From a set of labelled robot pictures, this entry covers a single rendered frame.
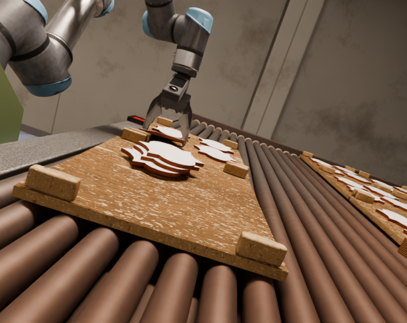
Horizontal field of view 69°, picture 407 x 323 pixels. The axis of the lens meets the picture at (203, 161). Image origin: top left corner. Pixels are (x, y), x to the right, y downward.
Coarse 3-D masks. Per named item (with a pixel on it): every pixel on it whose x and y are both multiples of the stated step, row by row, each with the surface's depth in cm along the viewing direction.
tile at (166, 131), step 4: (152, 128) 98; (156, 128) 98; (160, 128) 101; (164, 128) 103; (168, 128) 106; (160, 132) 96; (164, 132) 96; (168, 132) 98; (172, 132) 101; (176, 132) 104; (180, 132) 107; (172, 136) 95; (176, 136) 97; (180, 136) 99; (188, 136) 105
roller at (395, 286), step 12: (300, 180) 115; (312, 192) 99; (324, 204) 86; (336, 216) 77; (348, 228) 70; (348, 240) 66; (360, 240) 64; (360, 252) 60; (372, 252) 59; (372, 264) 55; (384, 264) 55; (384, 276) 51; (396, 288) 48; (396, 300) 46
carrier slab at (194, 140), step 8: (152, 136) 88; (192, 136) 113; (176, 144) 88; (192, 144) 97; (200, 144) 101; (192, 152) 85; (200, 160) 79; (208, 160) 82; (240, 160) 98; (216, 168) 77; (248, 176) 79
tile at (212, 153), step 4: (196, 148) 92; (200, 148) 90; (204, 148) 93; (208, 148) 95; (212, 148) 97; (200, 152) 86; (204, 152) 87; (208, 152) 89; (212, 152) 91; (216, 152) 93; (220, 152) 95; (208, 156) 85; (212, 156) 85; (216, 156) 86; (220, 156) 88; (224, 156) 90; (228, 156) 92; (216, 160) 84; (220, 160) 85; (224, 160) 85; (232, 160) 89
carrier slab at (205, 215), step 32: (96, 160) 52; (128, 160) 58; (32, 192) 35; (96, 192) 40; (128, 192) 44; (160, 192) 48; (192, 192) 53; (224, 192) 59; (128, 224) 36; (160, 224) 38; (192, 224) 41; (224, 224) 44; (256, 224) 48; (224, 256) 37
